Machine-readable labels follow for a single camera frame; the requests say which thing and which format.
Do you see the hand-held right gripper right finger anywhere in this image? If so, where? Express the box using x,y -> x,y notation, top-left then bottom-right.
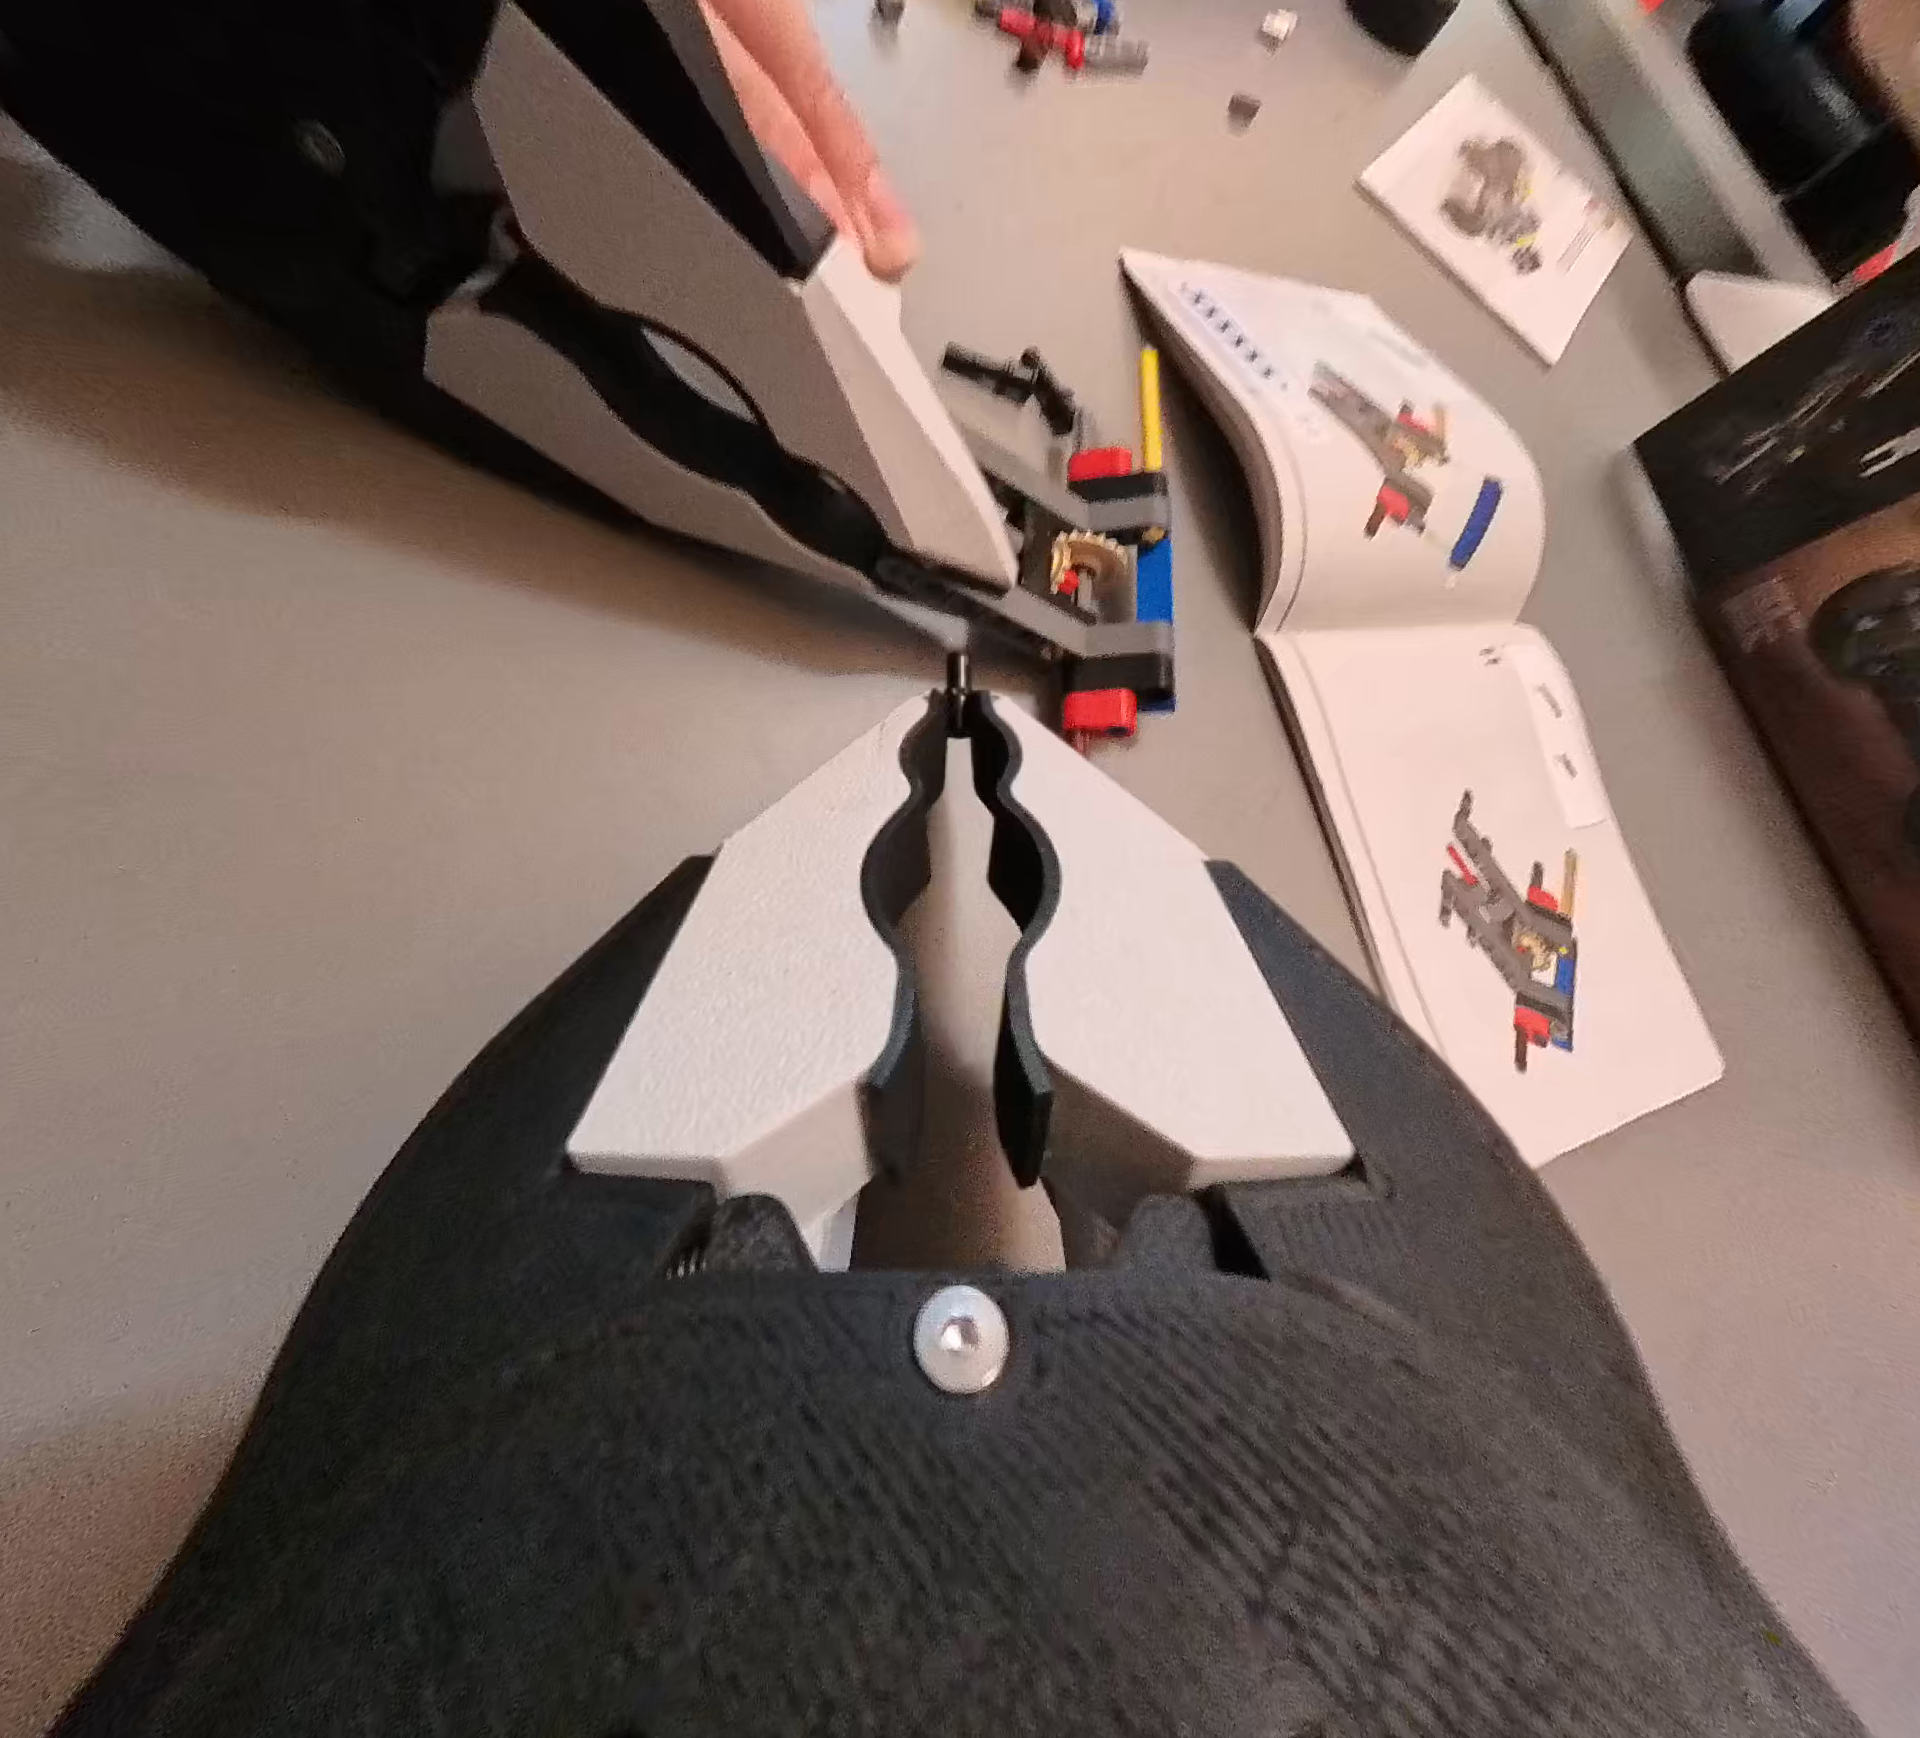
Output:
958,694 -> 1360,1237

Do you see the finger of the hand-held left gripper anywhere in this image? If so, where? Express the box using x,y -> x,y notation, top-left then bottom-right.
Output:
424,268 -> 983,637
469,0 -> 1025,595

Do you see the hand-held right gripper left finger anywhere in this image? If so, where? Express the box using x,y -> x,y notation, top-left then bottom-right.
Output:
567,694 -> 951,1269

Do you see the partly built lego chassis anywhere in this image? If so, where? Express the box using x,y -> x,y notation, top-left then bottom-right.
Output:
877,343 -> 1181,743

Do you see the open lego instruction booklet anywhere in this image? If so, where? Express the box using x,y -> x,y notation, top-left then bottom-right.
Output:
1116,248 -> 1728,1170

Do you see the lego set box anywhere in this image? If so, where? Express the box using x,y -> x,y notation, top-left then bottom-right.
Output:
1632,252 -> 1920,1036

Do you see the small white paper leaflet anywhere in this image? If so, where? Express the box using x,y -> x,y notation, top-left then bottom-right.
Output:
1357,72 -> 1637,366

